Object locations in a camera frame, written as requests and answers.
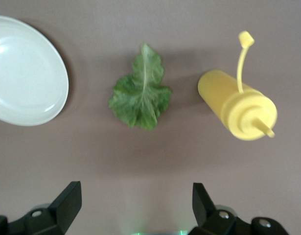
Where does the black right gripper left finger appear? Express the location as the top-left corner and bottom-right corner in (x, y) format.
(0, 181), (82, 235)

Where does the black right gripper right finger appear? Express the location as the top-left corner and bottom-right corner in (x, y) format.
(189, 182), (289, 235)

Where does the yellow squeeze bottle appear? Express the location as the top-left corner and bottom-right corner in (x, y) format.
(197, 30), (278, 141)

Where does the green lettuce leaf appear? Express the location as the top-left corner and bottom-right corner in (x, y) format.
(108, 43), (172, 131)

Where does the beige round plate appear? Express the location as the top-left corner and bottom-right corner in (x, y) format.
(0, 15), (69, 127)

